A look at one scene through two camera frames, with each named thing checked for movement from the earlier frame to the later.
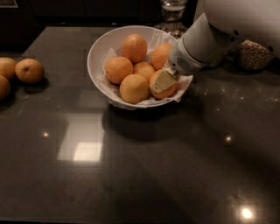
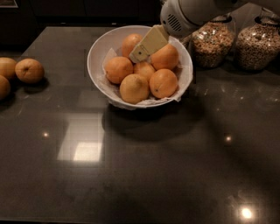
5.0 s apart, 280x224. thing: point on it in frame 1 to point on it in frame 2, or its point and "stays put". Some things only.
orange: x=167 y=92 stays put
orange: x=135 y=47 stays put
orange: x=5 y=88 stays put
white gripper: x=181 y=58 to x=178 y=17
